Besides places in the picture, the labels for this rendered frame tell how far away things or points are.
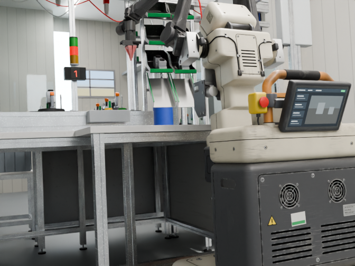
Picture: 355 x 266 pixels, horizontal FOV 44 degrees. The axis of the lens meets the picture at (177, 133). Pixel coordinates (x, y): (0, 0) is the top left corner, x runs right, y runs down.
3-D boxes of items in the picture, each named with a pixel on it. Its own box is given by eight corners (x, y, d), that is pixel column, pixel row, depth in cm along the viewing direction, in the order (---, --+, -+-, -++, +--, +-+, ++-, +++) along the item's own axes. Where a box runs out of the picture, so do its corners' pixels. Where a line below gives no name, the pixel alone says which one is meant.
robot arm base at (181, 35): (177, 36, 180) (203, 38, 186) (170, 29, 187) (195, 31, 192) (173, 55, 185) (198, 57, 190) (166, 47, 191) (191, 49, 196)
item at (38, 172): (279, 224, 418) (274, 133, 421) (37, 255, 333) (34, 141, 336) (257, 218, 453) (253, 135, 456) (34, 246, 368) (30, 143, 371)
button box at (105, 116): (130, 121, 224) (130, 109, 224) (89, 122, 215) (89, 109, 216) (127, 122, 230) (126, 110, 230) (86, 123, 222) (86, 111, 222)
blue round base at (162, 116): (177, 135, 338) (175, 100, 340) (158, 135, 332) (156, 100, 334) (169, 136, 353) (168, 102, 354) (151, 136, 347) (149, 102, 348)
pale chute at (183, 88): (199, 107, 255) (201, 101, 252) (177, 107, 252) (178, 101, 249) (189, 78, 275) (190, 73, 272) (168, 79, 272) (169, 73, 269)
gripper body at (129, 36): (119, 46, 233) (119, 31, 233) (138, 46, 237) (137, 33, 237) (122, 43, 227) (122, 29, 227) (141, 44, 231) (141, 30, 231)
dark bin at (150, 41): (171, 45, 252) (171, 32, 249) (149, 45, 249) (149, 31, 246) (162, 36, 277) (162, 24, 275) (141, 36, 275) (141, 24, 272)
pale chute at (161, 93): (175, 107, 249) (176, 101, 246) (152, 107, 246) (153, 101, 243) (167, 78, 269) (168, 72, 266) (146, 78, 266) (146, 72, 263)
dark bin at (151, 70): (173, 73, 251) (173, 60, 249) (150, 73, 249) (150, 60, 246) (163, 61, 277) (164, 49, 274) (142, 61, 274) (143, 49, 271)
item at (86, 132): (265, 129, 223) (265, 123, 223) (90, 133, 184) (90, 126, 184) (200, 135, 286) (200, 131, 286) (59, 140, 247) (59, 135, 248)
